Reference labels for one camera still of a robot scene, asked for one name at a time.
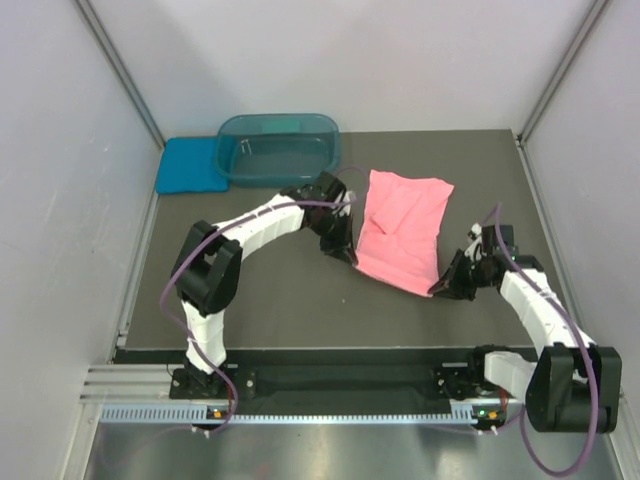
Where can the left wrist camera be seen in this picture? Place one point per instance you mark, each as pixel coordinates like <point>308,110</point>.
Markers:
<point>343,205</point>

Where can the teal plastic tub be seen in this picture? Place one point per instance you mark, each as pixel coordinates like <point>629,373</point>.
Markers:
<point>276,150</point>

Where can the grey slotted cable duct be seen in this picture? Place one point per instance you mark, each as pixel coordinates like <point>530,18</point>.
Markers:
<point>475,415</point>

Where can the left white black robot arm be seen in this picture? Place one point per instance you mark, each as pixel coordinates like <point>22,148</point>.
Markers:
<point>207,270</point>

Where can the folded blue t shirt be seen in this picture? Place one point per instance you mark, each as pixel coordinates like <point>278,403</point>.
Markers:
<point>187,166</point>

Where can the pink t shirt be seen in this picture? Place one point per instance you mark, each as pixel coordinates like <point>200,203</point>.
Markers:
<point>397,244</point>

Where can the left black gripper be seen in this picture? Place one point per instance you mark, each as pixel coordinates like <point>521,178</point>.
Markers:
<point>341,246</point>

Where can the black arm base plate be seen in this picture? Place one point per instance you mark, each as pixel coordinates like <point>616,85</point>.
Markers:
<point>433,372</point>

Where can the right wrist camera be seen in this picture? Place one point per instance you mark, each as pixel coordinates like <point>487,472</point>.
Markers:
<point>484,240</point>

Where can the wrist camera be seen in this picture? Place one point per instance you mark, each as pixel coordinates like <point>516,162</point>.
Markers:
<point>343,205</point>
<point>484,240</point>

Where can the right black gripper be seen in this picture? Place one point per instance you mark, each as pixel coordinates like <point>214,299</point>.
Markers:
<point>451,284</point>

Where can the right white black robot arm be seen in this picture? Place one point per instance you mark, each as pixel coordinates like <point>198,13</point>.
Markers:
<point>574,383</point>

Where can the aluminium frame rail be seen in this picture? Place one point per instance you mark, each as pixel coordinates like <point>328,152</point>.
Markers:
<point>126,384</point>

